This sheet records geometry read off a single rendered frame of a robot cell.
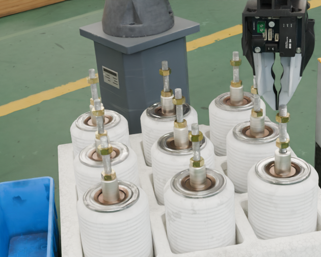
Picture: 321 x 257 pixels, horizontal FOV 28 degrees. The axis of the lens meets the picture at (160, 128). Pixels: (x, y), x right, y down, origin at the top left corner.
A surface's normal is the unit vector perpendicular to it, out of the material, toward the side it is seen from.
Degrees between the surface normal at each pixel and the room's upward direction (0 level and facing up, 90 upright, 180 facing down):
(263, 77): 87
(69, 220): 0
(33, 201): 88
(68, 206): 0
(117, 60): 90
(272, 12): 90
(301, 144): 0
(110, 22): 72
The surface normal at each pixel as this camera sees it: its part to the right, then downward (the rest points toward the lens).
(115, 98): -0.79, 0.33
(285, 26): -0.24, 0.45
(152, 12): 0.40, 0.08
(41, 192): 0.13, 0.40
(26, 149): -0.07, -0.89
